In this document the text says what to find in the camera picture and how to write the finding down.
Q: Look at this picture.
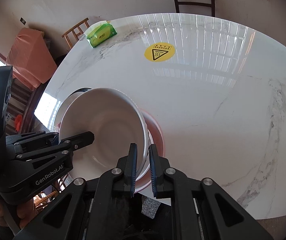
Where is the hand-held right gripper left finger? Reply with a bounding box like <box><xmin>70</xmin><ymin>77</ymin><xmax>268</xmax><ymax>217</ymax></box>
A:
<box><xmin>13</xmin><ymin>143</ymin><xmax>138</xmax><ymax>240</ymax></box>

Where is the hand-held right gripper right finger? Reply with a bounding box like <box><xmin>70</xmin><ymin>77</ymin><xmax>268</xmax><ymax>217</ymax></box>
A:
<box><xmin>149</xmin><ymin>143</ymin><xmax>276</xmax><ymax>240</ymax></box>

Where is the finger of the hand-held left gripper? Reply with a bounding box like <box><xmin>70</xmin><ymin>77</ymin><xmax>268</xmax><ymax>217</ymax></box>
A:
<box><xmin>5</xmin><ymin>131</ymin><xmax>59</xmax><ymax>156</ymax></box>
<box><xmin>0</xmin><ymin>131</ymin><xmax>95</xmax><ymax>206</ymax></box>

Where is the white ribbed bowl with cartoon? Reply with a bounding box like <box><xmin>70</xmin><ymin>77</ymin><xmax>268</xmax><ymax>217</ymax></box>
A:
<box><xmin>59</xmin><ymin>87</ymin><xmax>149</xmax><ymax>182</ymax></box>

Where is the white plate with pink flowers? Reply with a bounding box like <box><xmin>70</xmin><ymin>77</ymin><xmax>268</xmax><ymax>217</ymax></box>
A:
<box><xmin>57</xmin><ymin>87</ymin><xmax>93</xmax><ymax>133</ymax></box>

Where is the large pink bowl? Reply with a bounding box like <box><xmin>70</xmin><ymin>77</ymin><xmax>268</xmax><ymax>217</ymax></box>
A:
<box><xmin>133</xmin><ymin>108</ymin><xmax>165</xmax><ymax>195</ymax></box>

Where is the person's left hand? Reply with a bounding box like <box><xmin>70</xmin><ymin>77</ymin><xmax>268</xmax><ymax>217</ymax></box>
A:
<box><xmin>0</xmin><ymin>198</ymin><xmax>36</xmax><ymax>229</ymax></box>

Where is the brown wooden furniture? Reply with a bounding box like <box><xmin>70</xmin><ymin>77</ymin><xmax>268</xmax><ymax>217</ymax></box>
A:
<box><xmin>5</xmin><ymin>79</ymin><xmax>37</xmax><ymax>137</ymax></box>

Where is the pink covered cabinet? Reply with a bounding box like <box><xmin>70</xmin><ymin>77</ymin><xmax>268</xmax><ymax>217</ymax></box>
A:
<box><xmin>6</xmin><ymin>27</ymin><xmax>58</xmax><ymax>90</ymax></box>

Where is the green tissue pack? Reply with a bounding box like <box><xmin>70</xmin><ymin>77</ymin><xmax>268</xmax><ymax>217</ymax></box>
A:
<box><xmin>87</xmin><ymin>22</ymin><xmax>118</xmax><ymax>48</ymax></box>

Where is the light wooden chair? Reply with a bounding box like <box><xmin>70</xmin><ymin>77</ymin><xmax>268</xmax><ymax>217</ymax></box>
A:
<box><xmin>62</xmin><ymin>17</ymin><xmax>90</xmax><ymax>48</ymax></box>

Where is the yellow round warning sticker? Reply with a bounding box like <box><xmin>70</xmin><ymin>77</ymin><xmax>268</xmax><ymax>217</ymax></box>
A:
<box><xmin>144</xmin><ymin>43</ymin><xmax>176</xmax><ymax>62</ymax></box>

